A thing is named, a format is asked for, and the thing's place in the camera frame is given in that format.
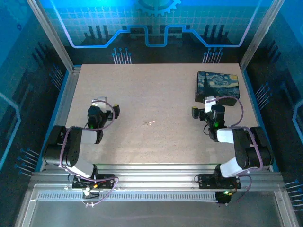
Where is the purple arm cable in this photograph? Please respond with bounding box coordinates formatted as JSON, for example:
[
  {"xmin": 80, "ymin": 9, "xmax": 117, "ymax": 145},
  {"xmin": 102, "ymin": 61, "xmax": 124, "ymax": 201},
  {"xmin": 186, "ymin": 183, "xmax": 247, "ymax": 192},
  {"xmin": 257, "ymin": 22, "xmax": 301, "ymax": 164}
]
[
  {"xmin": 213, "ymin": 96, "xmax": 265, "ymax": 203},
  {"xmin": 58, "ymin": 99, "xmax": 119, "ymax": 208}
]

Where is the small black controller box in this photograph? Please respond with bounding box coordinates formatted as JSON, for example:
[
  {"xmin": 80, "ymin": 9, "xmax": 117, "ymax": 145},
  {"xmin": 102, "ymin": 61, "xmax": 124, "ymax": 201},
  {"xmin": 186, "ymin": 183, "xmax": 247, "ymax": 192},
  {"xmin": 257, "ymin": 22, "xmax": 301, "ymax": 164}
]
[{"xmin": 215, "ymin": 191, "xmax": 232, "ymax": 205}]

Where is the aluminium side rail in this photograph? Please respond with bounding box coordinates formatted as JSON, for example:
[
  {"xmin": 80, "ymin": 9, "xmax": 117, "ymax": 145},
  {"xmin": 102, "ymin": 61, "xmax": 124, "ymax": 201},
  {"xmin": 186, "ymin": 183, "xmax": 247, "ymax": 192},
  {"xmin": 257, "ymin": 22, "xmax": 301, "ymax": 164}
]
[{"xmin": 39, "ymin": 65, "xmax": 82, "ymax": 172}]

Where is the grey metal tray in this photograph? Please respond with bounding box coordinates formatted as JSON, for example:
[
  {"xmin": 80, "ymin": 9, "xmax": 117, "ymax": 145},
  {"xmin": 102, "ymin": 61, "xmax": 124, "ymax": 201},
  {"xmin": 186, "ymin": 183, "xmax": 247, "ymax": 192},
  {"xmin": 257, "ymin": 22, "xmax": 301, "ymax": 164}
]
[{"xmin": 14, "ymin": 184, "xmax": 300, "ymax": 227}]

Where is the aluminium cross rail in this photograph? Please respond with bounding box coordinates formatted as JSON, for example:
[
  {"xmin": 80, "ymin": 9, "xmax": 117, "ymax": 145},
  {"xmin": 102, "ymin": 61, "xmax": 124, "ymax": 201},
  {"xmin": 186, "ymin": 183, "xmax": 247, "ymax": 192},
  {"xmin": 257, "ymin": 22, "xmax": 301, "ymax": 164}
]
[{"xmin": 29, "ymin": 164, "xmax": 285, "ymax": 190}]

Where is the slotted grey cable duct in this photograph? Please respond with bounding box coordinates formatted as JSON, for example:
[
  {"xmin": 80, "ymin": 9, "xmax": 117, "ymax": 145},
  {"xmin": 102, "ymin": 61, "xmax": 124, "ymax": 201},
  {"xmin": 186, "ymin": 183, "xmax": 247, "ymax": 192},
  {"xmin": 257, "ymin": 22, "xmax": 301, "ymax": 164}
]
[{"xmin": 37, "ymin": 192, "xmax": 218, "ymax": 202}]

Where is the aluminium frame post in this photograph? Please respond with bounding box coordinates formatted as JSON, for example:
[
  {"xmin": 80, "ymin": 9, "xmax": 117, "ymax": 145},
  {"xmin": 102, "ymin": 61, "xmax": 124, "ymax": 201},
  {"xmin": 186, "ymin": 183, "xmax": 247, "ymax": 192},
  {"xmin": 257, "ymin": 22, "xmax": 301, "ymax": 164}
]
[
  {"xmin": 239, "ymin": 0, "xmax": 286, "ymax": 70},
  {"xmin": 26, "ymin": 0, "xmax": 76, "ymax": 73}
]

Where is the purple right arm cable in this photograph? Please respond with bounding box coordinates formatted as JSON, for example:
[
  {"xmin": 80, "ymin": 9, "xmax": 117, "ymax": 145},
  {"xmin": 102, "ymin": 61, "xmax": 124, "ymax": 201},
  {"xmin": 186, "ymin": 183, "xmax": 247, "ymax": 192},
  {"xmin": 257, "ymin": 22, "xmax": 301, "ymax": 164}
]
[{"xmin": 213, "ymin": 96, "xmax": 265, "ymax": 203}]

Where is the box with starry painting print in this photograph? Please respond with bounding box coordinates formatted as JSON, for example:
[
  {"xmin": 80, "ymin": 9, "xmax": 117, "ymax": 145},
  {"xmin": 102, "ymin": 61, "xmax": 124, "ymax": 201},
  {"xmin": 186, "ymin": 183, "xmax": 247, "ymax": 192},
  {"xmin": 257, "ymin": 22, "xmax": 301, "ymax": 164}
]
[{"xmin": 193, "ymin": 70, "xmax": 241, "ymax": 106}]

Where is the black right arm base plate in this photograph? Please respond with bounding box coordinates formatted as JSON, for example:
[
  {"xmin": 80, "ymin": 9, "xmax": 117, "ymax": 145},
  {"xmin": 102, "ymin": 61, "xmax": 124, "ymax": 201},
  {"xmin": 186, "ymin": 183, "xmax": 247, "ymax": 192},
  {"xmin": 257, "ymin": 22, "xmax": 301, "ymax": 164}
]
[{"xmin": 197, "ymin": 174, "xmax": 241, "ymax": 190}]

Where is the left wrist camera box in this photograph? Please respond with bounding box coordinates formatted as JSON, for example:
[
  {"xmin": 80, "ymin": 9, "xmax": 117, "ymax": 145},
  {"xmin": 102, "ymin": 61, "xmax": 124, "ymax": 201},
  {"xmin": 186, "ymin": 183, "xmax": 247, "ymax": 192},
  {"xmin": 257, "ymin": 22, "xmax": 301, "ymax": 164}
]
[{"xmin": 91, "ymin": 96, "xmax": 107, "ymax": 107}]

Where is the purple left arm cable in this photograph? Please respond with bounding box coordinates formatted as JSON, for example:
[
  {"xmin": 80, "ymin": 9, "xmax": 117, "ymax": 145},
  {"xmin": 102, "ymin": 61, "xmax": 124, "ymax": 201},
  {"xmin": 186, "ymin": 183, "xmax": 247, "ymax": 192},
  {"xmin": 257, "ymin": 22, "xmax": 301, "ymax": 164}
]
[{"xmin": 58, "ymin": 99, "xmax": 119, "ymax": 208}]

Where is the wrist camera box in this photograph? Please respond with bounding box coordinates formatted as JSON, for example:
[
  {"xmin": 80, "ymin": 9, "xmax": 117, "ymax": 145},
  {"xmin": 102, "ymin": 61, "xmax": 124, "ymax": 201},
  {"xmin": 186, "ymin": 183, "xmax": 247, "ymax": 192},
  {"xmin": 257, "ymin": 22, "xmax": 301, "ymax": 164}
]
[
  {"xmin": 204, "ymin": 96, "xmax": 217, "ymax": 114},
  {"xmin": 91, "ymin": 96, "xmax": 107, "ymax": 107}
]

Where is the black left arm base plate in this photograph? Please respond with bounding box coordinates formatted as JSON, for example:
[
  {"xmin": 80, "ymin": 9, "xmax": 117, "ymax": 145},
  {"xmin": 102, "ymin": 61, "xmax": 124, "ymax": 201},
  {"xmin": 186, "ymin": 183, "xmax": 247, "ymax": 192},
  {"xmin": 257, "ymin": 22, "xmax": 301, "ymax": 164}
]
[{"xmin": 71, "ymin": 174, "xmax": 116, "ymax": 189}]

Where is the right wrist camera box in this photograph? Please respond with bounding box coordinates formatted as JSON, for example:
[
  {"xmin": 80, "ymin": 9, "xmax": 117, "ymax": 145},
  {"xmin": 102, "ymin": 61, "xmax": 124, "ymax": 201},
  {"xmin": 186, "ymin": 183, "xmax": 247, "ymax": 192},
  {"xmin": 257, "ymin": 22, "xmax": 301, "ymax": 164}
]
[{"xmin": 204, "ymin": 96, "xmax": 217, "ymax": 114}]

